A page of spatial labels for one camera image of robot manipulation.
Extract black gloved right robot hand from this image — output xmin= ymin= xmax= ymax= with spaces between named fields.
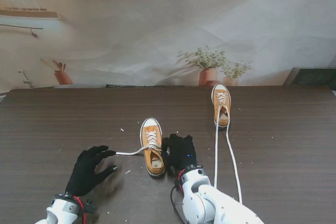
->
xmin=161 ymin=134 xmax=198 ymax=176

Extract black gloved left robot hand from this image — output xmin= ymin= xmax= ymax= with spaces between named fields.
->
xmin=65 ymin=145 xmax=118 ymax=197

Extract yellow canvas sneaker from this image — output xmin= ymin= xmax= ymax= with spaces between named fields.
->
xmin=211 ymin=83 xmax=232 ymax=128
xmin=140 ymin=118 xmax=166 ymax=179

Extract black left wrist box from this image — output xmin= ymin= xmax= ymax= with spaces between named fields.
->
xmin=84 ymin=199 xmax=96 ymax=215

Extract printed kitchen backdrop cloth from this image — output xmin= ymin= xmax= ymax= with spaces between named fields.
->
xmin=0 ymin=0 xmax=336 ymax=90

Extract red right wrist cable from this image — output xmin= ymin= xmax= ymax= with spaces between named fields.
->
xmin=177 ymin=168 xmax=186 ymax=192

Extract red wrist cable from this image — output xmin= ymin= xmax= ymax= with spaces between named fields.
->
xmin=177 ymin=168 xmax=186 ymax=192
xmin=73 ymin=196 xmax=87 ymax=224

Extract red left wrist cable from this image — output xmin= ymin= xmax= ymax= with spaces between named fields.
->
xmin=73 ymin=196 xmax=87 ymax=224

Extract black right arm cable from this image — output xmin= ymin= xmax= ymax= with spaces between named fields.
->
xmin=170 ymin=184 xmax=187 ymax=224

